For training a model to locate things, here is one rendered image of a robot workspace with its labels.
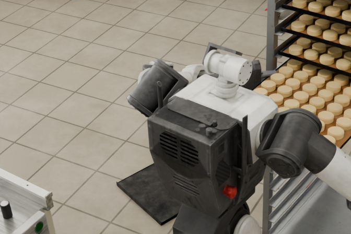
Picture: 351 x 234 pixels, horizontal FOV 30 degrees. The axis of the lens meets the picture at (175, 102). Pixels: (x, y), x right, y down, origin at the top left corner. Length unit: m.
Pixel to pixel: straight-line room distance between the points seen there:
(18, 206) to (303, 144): 1.07
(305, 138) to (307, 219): 1.55
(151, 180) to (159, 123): 1.93
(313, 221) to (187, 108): 1.57
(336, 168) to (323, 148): 0.06
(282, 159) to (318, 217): 1.60
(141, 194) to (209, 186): 1.85
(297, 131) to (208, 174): 0.24
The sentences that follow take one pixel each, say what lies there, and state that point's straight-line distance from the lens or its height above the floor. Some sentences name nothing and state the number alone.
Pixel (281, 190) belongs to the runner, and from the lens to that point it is 2.87.
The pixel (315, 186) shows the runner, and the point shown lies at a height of 0.23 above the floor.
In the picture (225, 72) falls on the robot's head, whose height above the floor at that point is 1.46.
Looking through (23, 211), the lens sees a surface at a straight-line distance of 2.26.
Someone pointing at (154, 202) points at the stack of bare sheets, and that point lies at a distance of 3.41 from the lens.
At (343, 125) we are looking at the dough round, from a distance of 2.11.
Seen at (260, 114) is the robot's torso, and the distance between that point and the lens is 1.66.
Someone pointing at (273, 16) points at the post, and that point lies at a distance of 2.30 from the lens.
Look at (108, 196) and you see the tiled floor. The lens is 3.51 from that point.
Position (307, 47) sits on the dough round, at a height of 1.14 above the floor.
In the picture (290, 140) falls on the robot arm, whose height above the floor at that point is 1.36.
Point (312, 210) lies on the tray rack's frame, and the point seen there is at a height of 0.15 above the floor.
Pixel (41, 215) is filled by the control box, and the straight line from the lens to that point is 2.22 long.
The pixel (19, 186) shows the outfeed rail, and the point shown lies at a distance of 2.27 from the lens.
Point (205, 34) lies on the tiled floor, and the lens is 4.91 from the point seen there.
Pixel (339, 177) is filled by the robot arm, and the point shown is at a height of 1.26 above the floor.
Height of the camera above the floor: 2.32
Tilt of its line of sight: 34 degrees down
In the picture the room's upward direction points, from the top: 4 degrees counter-clockwise
